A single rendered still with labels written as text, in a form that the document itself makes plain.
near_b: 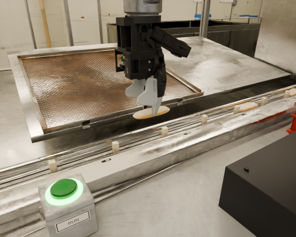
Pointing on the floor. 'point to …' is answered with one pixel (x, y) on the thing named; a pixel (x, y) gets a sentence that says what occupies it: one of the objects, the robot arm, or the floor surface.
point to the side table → (181, 196)
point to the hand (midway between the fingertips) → (151, 106)
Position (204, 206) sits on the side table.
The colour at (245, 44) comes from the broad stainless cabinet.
